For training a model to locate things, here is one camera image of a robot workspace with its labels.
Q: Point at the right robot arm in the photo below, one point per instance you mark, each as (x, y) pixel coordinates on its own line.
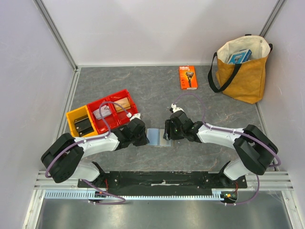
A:
(255, 150)

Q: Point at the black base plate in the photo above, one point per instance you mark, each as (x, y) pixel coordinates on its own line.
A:
(160, 191)

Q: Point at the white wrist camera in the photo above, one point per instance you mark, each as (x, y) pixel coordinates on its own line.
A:
(174, 108)
(133, 116)

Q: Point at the grey card holder wallet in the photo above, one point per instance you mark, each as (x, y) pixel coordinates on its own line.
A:
(155, 138)

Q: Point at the grey card in bin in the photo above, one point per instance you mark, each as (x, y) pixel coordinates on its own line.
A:
(103, 113)

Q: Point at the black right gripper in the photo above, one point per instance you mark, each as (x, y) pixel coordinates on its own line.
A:
(167, 133)

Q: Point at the red bin far right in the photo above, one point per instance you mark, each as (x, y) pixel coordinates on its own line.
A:
(122, 118)

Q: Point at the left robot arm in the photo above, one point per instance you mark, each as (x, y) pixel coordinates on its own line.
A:
(64, 158)

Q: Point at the tan tote bag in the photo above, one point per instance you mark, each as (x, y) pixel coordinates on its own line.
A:
(244, 82)

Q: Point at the blue razor box in bag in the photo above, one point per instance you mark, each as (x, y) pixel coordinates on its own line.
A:
(240, 57)

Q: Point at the gold card in bin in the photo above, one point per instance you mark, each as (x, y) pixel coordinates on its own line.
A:
(121, 104)

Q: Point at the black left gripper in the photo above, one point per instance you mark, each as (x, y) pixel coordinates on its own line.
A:
(144, 140)

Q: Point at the orange razor box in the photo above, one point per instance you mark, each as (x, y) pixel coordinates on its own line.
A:
(187, 76)

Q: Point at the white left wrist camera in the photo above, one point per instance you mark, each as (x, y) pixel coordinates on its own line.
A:
(133, 116)

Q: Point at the red bin near yellow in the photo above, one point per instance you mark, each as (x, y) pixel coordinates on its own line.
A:
(99, 124)

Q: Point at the dark card in yellow bin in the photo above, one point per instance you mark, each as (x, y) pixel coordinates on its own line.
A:
(82, 123)

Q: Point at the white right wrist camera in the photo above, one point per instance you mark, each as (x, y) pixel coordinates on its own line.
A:
(174, 108)

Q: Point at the white cable duct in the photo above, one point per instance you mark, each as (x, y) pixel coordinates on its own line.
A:
(95, 195)

